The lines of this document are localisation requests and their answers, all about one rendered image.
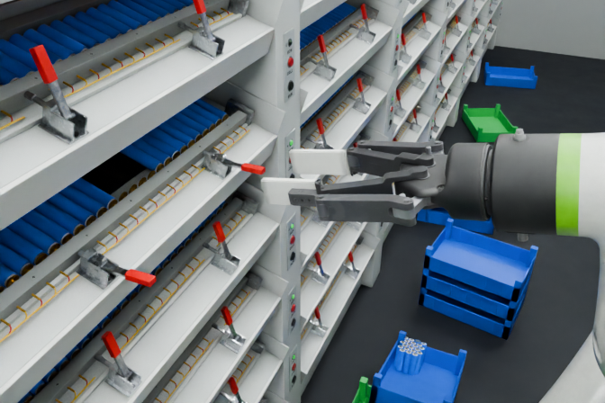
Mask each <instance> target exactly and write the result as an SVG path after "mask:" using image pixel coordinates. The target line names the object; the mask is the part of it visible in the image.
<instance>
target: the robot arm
mask: <svg viewBox="0 0 605 403"><path fill-rule="evenodd" d="M369 148H371V150H369ZM422 153H423V154H422ZM289 155H290V159H291V163H292V168H293V173H294V174H303V175H348V174H349V169H350V174H351V175H352V176H353V175H355V174H357V172H360V173H364V174H369V175H376V176H380V177H382V178H375V179H368V180H361V181H354V182H346V183H339V184H324V185H323V184H322V180H321V179H293V178H266V177H264V178H263V179H262V180H261V183H262V187H263V191H264V195H265V198H266V203H267V204H279V205H293V206H308V207H317V212H318V216H319V220H320V221H345V222H392V223H395V224H399V225H403V226H406V227H411V226H414V225H416V223H417V222H416V214H417V213H418V212H419V211H420V210H421V209H423V210H429V209H434V208H444V209H445V210H447V211H448V214H449V216H450V217H451V218H453V219H463V220H479V221H486V220H488V219H489V218H490V217H492V224H493V226H494V228H495V229H496V230H497V231H506V232H508V233H518V241H521V242H525V241H527V240H528V234H533V235H534V234H548V235H561V236H574V237H589V238H591V239H593V240H594V241H596V242H597V244H598V245H599V248H600V275H599V287H598V296H597V304H596V311H595V318H594V324H593V330H592V331H591V333H590V335H589V336H588V338H587V339H586V341H585V342H584V343H583V345H582V347H581V348H580V350H579V351H578V353H577V354H576V355H575V357H574V358H573V359H572V360H571V362H570V363H569V365H568V366H567V367H566V369H565V370H564V372H563V373H562V374H561V376H560V377H559V378H558V379H557V381H556V382H555V384H554V385H553V386H552V387H551V389H550V390H549V391H548V392H547V394H546V395H545V396H544V397H543V398H542V399H541V400H540V401H539V403H605V132H602V133H566V134H524V131H523V129H516V132H515V134H500V135H499V136H498V137H497V138H496V140H495V142H494V146H493V147H492V146H491V145H489V143H456V144H454V145H453V146H452V147H451V149H450V150H449V152H448V155H444V146H443V141H439V140H438V141H429V142H400V141H377V140H360V141H358V142H357V147H356V148H355V147H352V148H348V149H347V151H346V150H345V149H291V150H290V151H289ZM393 183H394V188H395V194H396V195H394V194H393Z"/></svg>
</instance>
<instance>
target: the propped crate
mask: <svg viewBox="0 0 605 403"><path fill-rule="evenodd" d="M406 334H407V332H404V331H400V333H399V336H398V340H397V341H396V343H395V345H394V347H393V349H392V351H391V352H390V353H389V355H388V357H387V359H386V360H385V362H384V364H383V366H382V368H381V370H380V371H379V372H378V373H375V376H374V378H373V384H372V388H371V393H370V399H369V403H454V400H455V398H456V392H457V389H458V385H459V382H460V379H461V376H462V371H463V368H464V364H465V356H466V351H465V350H462V349H460V351H459V354H458V356H456V355H453V354H448V353H445V352H442V351H439V350H437V349H434V348H430V347H426V352H425V356H424V360H423V364H422V365H421V368H420V370H419V373H418V374H415V373H414V375H409V373H404V372H402V371H400V372H399V371H396V369H395V368H396V367H394V360H395V355H396V351H397V346H398V345H400V341H402V340H403V338H405V337H406Z"/></svg>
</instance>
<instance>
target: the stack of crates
mask: <svg viewBox="0 0 605 403"><path fill-rule="evenodd" d="M453 223H454V220H453V219H450V218H448V219H447V223H446V226H445V228H444V229H443V230H442V232H441V233H440V235H439V236H438V238H437V239H436V241H435V242H434V243H433V245H432V246H428V247H427V248H426V254H425V259H424V266H423V273H422V279H421V286H420V298H419V305H421V306H423V307H426V308H428V309H432V310H434V311H436V312H438V313H441V314H443V315H446V316H448V317H451V318H454V319H456V320H459V321H461V322H463V323H466V324H467V325H470V326H472V327H476V328H479V329H481V330H483V331H485V332H488V333H490V334H492V335H495V336H498V337H500V338H503V339H505V340H508V338H509V335H510V332H511V330H512V328H513V326H514V324H515V322H516V319H517V317H518V315H519V312H520V310H521V308H522V306H523V303H524V300H525V297H526V293H527V290H528V284H529V280H530V277H531V274H532V270H533V266H534V263H535V260H536V256H537V250H538V247H537V246H532V247H531V248H530V251H529V250H527V249H524V248H521V247H517V246H513V245H510V244H507V243H504V242H501V241H499V240H496V239H493V238H490V237H486V236H483V235H480V234H477V233H474V232H472V231H469V230H466V229H463V228H459V227H456V226H453Z"/></svg>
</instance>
